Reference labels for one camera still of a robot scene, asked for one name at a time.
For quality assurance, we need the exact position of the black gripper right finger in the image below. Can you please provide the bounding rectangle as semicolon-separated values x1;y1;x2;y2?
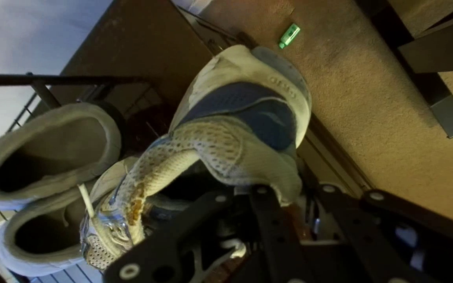
315;185;453;283

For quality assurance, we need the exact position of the green small object on floor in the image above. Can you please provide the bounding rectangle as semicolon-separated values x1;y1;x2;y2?
279;24;301;49

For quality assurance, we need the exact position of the grey blue sneaker shelf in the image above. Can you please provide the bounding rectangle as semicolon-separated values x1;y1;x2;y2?
81;46;312;271

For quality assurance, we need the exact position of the grey slipper near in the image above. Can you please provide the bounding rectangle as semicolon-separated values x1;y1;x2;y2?
0;189;87;277

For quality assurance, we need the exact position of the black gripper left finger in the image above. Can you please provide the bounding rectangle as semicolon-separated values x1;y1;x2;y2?
104;186;312;283

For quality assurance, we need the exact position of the grey slipper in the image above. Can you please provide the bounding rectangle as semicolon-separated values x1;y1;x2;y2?
0;189;87;277
0;103;123;210

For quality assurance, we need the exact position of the black metal shoe rack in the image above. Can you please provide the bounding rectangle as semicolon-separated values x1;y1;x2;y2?
0;75;370;283

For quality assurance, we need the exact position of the grey slipper far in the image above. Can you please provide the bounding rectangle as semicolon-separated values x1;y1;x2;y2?
0;103;123;210

